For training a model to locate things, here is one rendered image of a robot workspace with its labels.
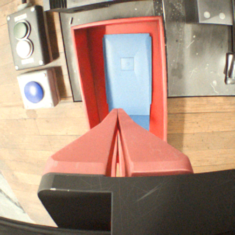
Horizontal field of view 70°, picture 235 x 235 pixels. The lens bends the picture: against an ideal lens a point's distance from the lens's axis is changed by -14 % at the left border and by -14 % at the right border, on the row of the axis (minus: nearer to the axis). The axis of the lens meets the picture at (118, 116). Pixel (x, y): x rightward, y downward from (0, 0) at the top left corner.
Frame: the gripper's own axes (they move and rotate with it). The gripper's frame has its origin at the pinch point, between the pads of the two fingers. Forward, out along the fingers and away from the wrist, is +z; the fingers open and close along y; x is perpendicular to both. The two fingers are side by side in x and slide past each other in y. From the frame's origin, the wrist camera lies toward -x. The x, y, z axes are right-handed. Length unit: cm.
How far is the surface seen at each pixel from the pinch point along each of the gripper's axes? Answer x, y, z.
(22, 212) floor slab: 237, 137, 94
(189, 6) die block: -6.9, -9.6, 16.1
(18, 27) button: -4.2, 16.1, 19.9
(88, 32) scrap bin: -1.8, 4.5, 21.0
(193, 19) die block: -5.4, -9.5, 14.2
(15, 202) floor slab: 216, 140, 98
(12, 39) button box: -2.1, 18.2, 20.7
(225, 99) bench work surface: 7.4, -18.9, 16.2
